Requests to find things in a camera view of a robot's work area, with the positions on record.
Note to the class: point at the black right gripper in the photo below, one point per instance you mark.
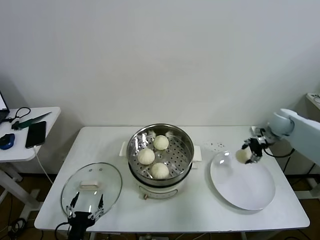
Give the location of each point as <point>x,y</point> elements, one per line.
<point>257,147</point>

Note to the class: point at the white socket strip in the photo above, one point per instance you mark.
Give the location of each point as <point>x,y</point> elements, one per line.
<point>316,98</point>

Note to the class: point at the large white plate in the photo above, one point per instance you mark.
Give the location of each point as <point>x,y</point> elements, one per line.
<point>245,187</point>

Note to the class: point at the black plug adapter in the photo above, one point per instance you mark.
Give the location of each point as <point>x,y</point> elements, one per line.
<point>16,125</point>

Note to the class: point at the round glass pot lid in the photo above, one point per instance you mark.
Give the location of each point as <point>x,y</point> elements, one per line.
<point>110,180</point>

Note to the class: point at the white table base bar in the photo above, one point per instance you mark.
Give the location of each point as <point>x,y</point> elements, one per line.
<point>315,187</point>

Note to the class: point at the dark green flat tool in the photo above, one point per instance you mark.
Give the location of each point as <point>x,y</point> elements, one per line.
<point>32,120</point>

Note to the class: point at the white cabinet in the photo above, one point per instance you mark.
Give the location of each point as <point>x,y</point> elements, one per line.
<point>312,110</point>

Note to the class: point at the steel steamer pot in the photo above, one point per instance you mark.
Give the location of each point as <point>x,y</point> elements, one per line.
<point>157,191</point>

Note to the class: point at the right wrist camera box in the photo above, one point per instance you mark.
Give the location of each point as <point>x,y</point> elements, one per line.
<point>261,138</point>

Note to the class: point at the white side table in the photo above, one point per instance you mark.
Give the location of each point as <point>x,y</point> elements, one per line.
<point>20,155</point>

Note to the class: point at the black laptop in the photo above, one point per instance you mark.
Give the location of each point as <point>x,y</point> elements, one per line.
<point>3,113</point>

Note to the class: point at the white steamed baozi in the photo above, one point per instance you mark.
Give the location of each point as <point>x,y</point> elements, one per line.
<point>242,155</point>
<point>160,142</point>
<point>160,170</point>
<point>146,156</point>

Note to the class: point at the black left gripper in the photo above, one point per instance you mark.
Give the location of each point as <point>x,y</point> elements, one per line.
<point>80,221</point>

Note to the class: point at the blue computer mouse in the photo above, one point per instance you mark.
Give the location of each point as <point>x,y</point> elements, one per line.
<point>7,141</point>

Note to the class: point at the black smartphone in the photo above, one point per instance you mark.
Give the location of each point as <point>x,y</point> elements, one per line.
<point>36,134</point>

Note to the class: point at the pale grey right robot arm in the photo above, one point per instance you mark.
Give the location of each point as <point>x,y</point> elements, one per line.
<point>280,123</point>

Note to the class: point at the stainless steel steamer basket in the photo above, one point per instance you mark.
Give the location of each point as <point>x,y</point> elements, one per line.
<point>180,150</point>

